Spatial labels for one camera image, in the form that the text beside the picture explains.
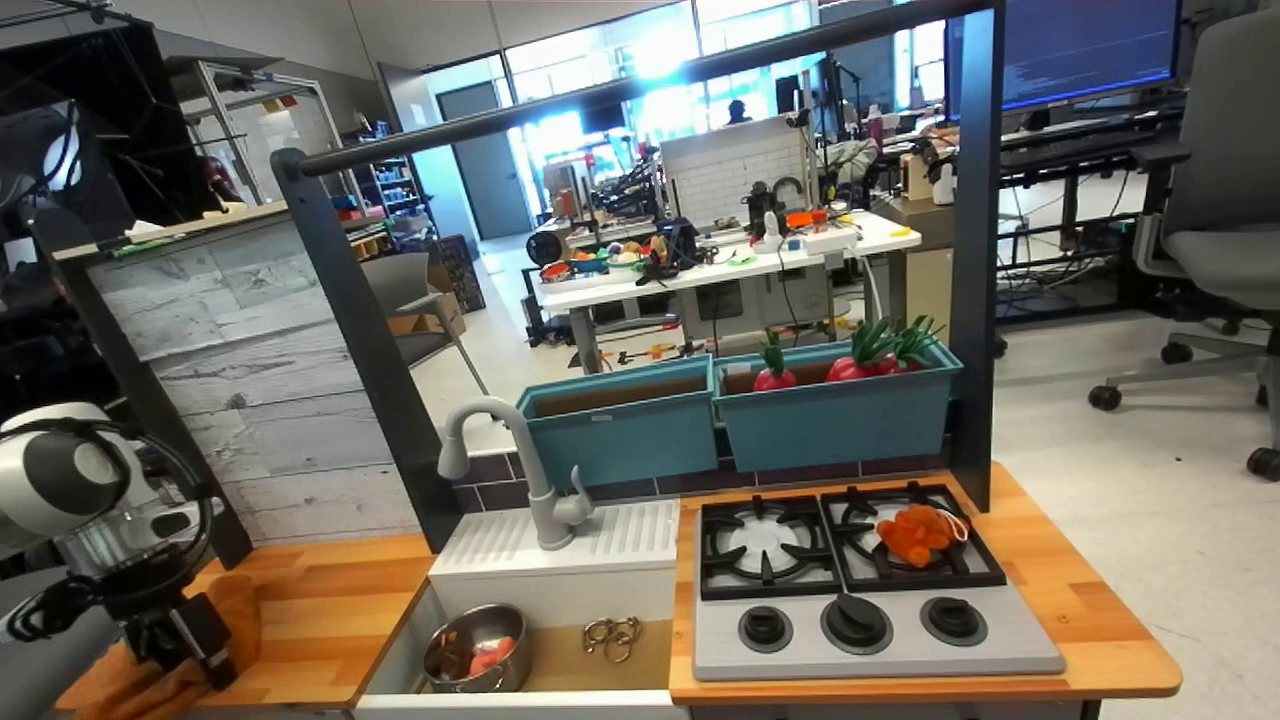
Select beige background chair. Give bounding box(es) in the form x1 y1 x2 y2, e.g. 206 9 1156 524
355 248 494 402

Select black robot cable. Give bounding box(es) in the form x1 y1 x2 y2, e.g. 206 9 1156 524
0 500 229 647

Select grey toy stove top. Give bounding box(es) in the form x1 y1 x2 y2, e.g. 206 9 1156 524
687 481 1070 690

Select pink plush toy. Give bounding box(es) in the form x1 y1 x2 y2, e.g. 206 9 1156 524
461 638 523 685

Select grey toy faucet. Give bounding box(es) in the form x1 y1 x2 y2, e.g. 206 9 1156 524
436 395 595 555

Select black stove knob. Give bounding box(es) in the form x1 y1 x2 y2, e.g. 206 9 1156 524
737 605 798 656
819 591 898 660
919 591 992 653

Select metal wire rings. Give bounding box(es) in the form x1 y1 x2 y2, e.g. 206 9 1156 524
575 612 649 670

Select grey office chair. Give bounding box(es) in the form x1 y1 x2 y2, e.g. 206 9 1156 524
1086 4 1280 483

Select white toy sink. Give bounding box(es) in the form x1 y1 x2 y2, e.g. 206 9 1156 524
354 495 685 720

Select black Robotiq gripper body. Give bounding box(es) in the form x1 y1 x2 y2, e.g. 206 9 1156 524
122 588 225 663

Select small steel pot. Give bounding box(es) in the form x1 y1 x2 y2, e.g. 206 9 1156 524
415 600 538 698

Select white cluttered work table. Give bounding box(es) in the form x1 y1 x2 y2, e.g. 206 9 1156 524
538 209 923 378

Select computer monitor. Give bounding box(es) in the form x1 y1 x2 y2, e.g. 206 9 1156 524
992 0 1187 119

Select black metal kitchen frame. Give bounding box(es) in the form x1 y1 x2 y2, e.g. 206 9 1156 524
47 0 1007 575

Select red radish toy bunch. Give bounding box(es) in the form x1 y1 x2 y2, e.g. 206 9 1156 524
826 317 941 387

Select single red radish toy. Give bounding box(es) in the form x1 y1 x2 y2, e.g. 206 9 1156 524
749 332 803 395

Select orange terry towel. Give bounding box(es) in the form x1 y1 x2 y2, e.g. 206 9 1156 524
56 555 264 720

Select teal plastic planter bin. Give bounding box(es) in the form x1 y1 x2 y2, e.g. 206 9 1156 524
517 355 726 495
712 332 966 481

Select orange plush toy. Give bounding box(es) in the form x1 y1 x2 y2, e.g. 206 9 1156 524
873 500 973 573

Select grey wood backsplash panel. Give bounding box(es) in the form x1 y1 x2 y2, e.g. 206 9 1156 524
83 215 431 547

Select grey padded seat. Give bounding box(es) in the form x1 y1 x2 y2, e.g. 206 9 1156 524
0 573 135 720

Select black computer desk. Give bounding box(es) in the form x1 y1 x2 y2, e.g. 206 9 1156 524
992 105 1194 326

